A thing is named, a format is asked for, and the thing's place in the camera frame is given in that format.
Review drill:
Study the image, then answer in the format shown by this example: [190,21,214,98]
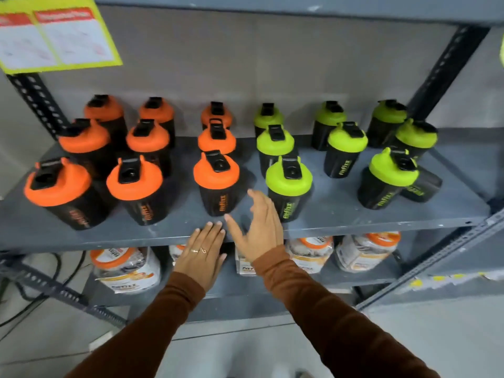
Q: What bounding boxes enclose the person's right hand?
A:
[224,189,285,264]

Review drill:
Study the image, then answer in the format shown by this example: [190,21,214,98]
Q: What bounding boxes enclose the person's left hand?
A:
[173,221,228,292]

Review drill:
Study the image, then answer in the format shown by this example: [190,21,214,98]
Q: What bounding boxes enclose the person's right forearm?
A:
[251,245,441,378]

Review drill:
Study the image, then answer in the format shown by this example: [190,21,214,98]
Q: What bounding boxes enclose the person's left forearm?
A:
[64,271,206,378]

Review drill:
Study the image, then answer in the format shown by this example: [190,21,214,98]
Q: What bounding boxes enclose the group of orange-lid black shaker bottles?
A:
[24,94,241,231]

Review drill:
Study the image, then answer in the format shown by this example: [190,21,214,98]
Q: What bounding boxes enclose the grey metal shelving rack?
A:
[0,0,504,331]

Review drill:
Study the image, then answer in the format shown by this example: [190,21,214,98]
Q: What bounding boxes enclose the group of green-lid black shaker bottles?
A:
[253,99,443,224]

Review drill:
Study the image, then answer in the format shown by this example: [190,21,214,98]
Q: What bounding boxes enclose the grey metal side rack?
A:
[354,206,504,311]

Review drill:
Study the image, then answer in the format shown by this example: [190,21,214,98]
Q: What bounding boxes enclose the strip of yellow shelf labels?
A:
[409,271,504,290]

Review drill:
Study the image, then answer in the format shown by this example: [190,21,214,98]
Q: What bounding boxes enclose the yellow paper sign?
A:
[0,0,123,75]

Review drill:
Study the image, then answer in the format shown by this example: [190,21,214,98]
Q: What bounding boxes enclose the black cables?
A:
[0,251,87,329]

